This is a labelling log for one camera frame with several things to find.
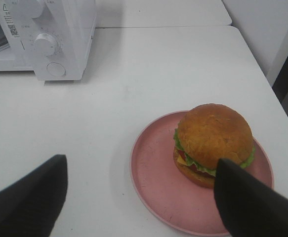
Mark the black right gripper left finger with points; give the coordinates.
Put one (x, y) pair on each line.
(31, 206)

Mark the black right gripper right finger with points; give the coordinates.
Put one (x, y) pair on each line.
(247, 207)

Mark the pink round plate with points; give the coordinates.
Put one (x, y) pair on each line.
(164, 190)

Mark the burger with lettuce and cheese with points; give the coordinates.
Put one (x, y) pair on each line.
(206, 134)

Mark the round white door button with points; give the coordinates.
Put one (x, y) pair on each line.
(56, 69)

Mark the white microwave knob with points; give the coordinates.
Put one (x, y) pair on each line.
(46, 44)
(31, 8)

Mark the white microwave oven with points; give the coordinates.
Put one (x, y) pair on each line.
(71, 22)

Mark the white warning label sticker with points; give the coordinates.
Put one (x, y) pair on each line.
(8, 19)

